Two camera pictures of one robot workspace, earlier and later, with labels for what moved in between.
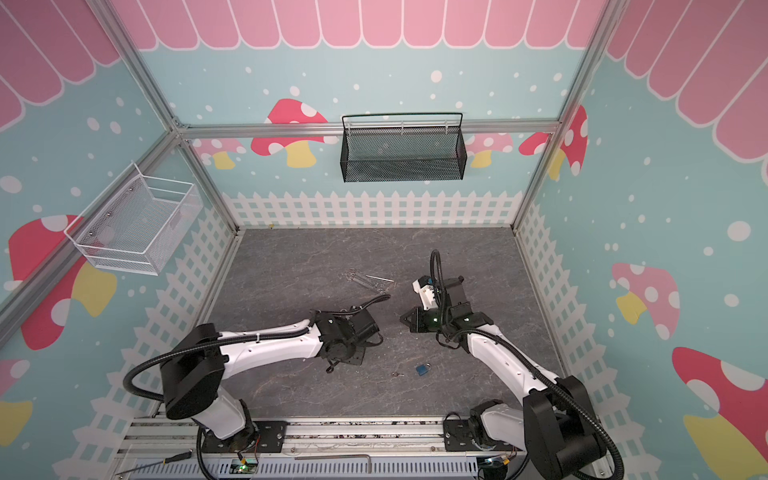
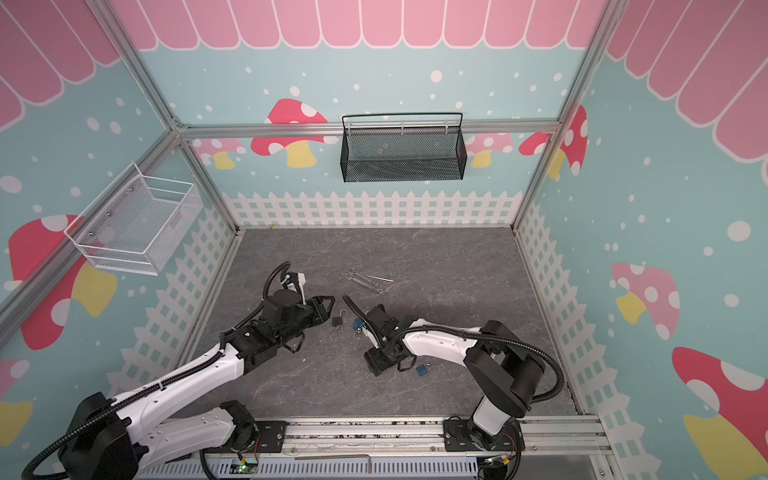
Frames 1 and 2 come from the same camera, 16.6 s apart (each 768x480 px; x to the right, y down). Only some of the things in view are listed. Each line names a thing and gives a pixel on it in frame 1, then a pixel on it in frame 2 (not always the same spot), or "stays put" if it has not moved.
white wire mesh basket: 135,227 stays put
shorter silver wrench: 351,275 stays put
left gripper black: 357,358 to 318,309
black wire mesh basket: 395,147 stays put
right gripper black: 424,317 to 375,327
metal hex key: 379,278 stays put
